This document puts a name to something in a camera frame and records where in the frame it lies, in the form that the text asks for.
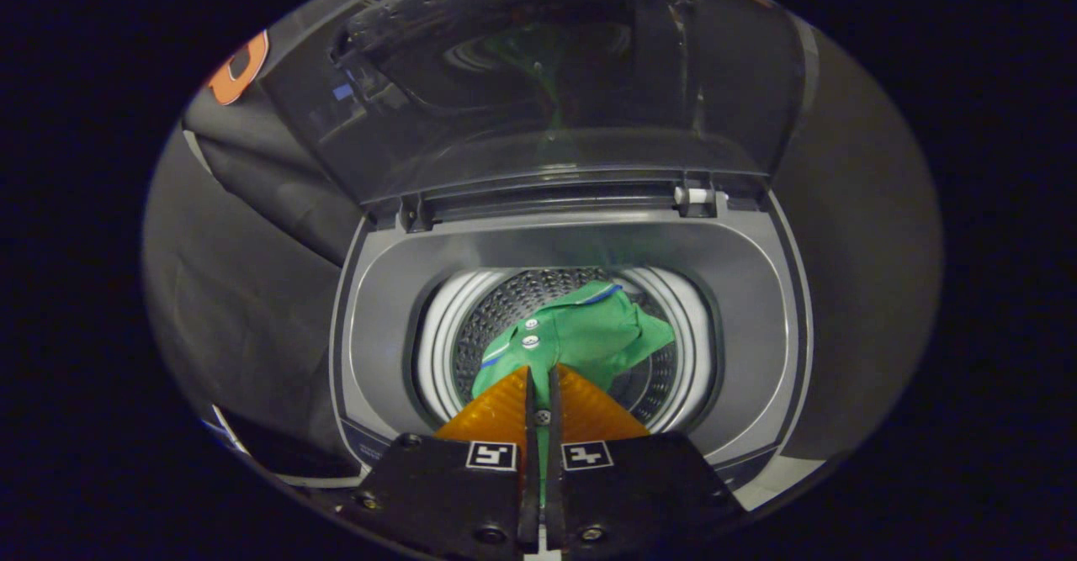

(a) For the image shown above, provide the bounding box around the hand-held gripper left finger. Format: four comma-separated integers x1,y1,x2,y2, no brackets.
349,365,540,560

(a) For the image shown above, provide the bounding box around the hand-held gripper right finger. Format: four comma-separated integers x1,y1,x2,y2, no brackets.
547,365,746,558

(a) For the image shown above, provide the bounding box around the green polo shirt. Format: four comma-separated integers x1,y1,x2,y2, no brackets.
471,281,676,496

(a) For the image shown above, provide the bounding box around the grey washing machine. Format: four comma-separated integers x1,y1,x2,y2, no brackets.
328,181,815,513

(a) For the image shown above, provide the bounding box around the dark transparent washing machine lid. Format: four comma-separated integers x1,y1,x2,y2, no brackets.
257,0,809,210

